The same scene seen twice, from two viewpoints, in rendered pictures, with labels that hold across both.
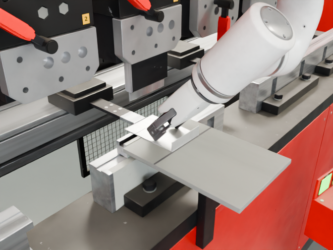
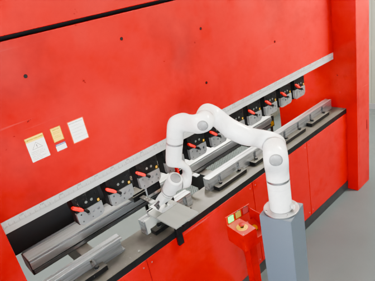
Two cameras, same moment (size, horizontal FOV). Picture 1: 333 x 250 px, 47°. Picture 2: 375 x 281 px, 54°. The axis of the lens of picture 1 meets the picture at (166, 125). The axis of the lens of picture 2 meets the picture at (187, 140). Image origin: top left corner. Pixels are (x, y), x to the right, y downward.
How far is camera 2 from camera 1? 157 cm
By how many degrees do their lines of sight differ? 12
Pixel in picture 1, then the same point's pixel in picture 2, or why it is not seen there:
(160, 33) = (152, 178)
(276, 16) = (176, 176)
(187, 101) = (161, 198)
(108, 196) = (144, 229)
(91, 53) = (131, 189)
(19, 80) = (114, 200)
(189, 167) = (166, 217)
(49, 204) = not seen: hidden behind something
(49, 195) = not seen: hidden behind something
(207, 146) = (174, 209)
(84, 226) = (138, 239)
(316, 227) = (230, 236)
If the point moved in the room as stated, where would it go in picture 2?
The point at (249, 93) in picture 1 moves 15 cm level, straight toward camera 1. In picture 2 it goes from (206, 183) to (200, 195)
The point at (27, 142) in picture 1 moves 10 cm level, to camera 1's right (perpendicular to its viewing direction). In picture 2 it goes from (119, 213) to (134, 212)
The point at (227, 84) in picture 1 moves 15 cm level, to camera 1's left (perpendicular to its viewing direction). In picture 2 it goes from (168, 193) to (143, 196)
